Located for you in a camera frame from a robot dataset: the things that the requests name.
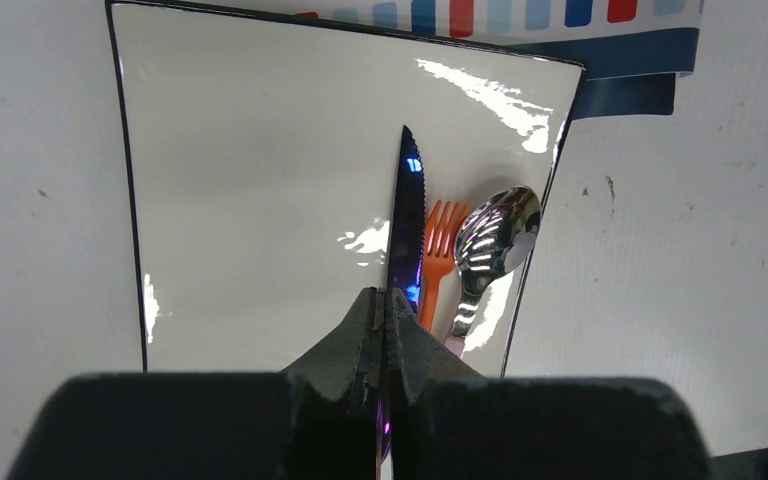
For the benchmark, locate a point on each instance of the patterned cloth napkin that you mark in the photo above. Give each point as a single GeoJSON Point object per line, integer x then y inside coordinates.
{"type": "Point", "coordinates": [634, 52]}

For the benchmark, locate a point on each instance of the white square plate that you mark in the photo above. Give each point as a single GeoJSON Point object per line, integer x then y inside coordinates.
{"type": "Point", "coordinates": [262, 157]}

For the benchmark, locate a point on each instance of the silver spoon pink handle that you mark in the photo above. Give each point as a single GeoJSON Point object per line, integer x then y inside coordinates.
{"type": "Point", "coordinates": [493, 241]}

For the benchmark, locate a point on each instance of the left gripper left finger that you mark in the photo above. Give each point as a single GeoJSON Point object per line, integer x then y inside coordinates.
{"type": "Point", "coordinates": [318, 418]}

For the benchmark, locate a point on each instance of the dark blue plastic knife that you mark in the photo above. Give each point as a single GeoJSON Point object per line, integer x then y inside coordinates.
{"type": "Point", "coordinates": [407, 218]}

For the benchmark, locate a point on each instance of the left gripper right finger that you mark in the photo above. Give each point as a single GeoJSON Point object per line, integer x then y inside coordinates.
{"type": "Point", "coordinates": [450, 422]}

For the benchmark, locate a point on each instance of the orange plastic fork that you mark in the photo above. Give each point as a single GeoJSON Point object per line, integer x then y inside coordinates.
{"type": "Point", "coordinates": [441, 230]}

